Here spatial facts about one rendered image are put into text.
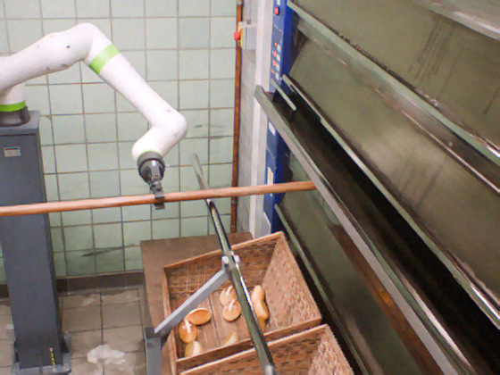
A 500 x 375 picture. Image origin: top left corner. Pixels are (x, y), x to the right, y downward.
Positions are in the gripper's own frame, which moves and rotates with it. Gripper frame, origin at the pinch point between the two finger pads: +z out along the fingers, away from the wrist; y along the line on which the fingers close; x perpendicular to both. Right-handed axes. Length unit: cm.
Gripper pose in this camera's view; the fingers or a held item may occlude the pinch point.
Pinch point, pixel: (158, 197)
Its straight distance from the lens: 209.2
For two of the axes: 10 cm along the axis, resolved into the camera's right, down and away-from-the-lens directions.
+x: -9.7, 0.7, -2.3
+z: 2.4, 4.4, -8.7
